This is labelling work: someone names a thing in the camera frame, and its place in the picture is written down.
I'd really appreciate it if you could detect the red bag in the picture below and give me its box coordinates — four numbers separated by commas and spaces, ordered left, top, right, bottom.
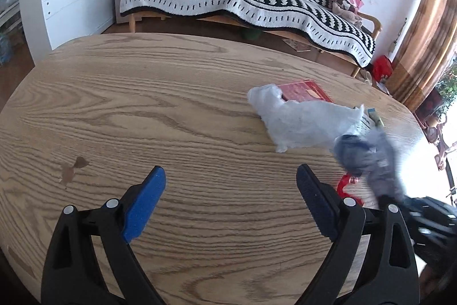
371, 55, 393, 80

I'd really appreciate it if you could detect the green potted plant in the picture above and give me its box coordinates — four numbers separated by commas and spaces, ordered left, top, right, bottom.
434, 58, 457, 105

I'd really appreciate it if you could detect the white labelled packet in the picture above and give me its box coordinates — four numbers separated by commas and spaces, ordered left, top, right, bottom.
353, 107, 383, 134

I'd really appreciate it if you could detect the brown plush toy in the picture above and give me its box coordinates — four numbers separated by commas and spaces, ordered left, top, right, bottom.
332, 0, 363, 29

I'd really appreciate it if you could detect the white plastic bag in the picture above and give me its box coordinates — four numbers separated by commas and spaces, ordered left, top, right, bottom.
247, 83, 365, 153

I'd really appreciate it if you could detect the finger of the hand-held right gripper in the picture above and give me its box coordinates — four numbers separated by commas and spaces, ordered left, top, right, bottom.
378, 194, 415, 216

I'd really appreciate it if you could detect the brown patterned curtain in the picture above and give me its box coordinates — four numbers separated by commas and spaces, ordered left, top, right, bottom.
387, 0, 457, 113

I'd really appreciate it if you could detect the red black board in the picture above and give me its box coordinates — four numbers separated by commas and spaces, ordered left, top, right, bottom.
416, 89, 445, 127

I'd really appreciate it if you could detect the red plastic piece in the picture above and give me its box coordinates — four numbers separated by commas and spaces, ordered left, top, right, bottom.
337, 174, 365, 206

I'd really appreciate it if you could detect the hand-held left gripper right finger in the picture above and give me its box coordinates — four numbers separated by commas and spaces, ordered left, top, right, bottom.
296, 164, 419, 305

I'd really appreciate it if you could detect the red book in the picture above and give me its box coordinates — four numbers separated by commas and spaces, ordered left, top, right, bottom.
276, 80, 334, 103

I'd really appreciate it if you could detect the brown cardboard sheet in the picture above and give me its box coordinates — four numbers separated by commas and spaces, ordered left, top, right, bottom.
114, 0, 134, 25

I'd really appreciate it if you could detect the white low table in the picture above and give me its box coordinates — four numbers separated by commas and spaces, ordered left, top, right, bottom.
0, 1, 22, 29

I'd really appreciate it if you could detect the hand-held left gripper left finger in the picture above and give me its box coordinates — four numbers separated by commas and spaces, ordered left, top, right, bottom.
41, 165, 167, 305

